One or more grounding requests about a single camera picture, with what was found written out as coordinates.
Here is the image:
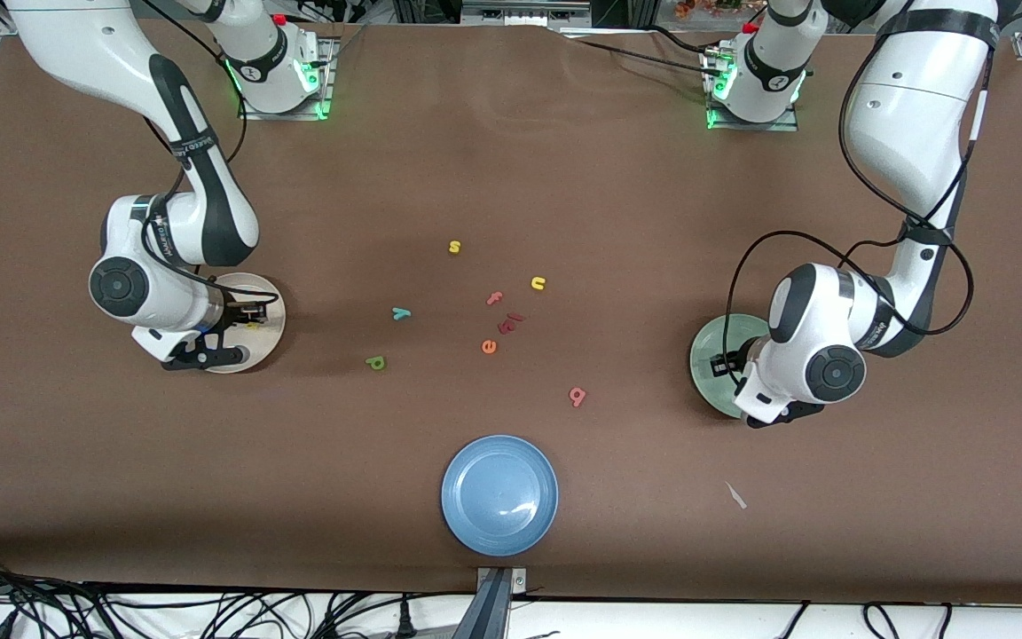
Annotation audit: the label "green plate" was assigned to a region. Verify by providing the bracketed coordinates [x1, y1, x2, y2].
[689, 314, 774, 420]

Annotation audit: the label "beige brown plate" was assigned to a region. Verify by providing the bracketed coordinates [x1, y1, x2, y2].
[196, 272, 287, 375]

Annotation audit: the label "blue plate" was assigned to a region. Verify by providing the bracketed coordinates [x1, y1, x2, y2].
[441, 434, 559, 557]

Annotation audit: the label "brown paper table cover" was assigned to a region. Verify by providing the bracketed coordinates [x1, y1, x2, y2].
[0, 16, 1022, 606]

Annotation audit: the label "orange artificial flowers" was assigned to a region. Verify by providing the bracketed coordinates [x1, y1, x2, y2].
[675, 0, 747, 19]

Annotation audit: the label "grey power strip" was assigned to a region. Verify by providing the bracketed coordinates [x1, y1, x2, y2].
[460, 2, 592, 24]

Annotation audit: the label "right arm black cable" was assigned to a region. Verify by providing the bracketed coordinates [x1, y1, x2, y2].
[140, 53, 283, 307]

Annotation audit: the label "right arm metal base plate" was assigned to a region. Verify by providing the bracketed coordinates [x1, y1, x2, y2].
[238, 35, 335, 121]

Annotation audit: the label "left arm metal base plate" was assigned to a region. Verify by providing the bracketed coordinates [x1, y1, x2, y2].
[706, 44, 800, 132]

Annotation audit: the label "looped black cable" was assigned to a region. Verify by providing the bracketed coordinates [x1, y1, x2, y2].
[861, 602, 955, 639]

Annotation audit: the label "black cable bundle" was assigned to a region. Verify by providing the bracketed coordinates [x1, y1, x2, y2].
[0, 550, 476, 639]

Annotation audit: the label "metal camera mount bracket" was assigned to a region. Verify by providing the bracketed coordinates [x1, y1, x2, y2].
[453, 566, 530, 639]

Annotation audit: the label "black cable on table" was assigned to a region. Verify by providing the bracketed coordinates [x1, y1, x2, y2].
[564, 27, 727, 83]

